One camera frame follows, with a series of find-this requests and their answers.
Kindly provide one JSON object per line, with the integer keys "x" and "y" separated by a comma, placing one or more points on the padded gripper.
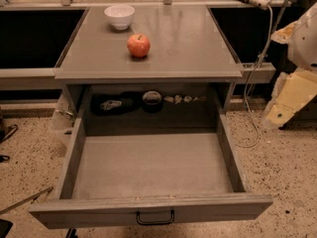
{"x": 304, "y": 47}

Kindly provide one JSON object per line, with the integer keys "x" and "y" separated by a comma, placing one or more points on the grey top drawer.
{"x": 106, "y": 180}

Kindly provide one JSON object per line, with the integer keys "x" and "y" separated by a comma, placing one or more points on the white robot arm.
{"x": 294, "y": 91}

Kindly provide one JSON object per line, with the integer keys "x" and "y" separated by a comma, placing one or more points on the grey drawer cabinet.
{"x": 157, "y": 75}

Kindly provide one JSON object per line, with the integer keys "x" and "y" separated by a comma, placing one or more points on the dark round cup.
{"x": 152, "y": 101}

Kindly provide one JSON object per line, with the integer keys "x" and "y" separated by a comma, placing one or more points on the red apple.
{"x": 138, "y": 45}

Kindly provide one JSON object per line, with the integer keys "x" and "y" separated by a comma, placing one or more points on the black cloth in cabinet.
{"x": 115, "y": 104}

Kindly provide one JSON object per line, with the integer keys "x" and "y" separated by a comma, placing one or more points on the white ceramic bowl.
{"x": 120, "y": 16}

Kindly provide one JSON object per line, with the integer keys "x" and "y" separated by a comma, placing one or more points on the thin metal rod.
{"x": 25, "y": 200}

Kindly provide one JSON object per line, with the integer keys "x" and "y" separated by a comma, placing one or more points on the black top drawer handle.
{"x": 155, "y": 219}

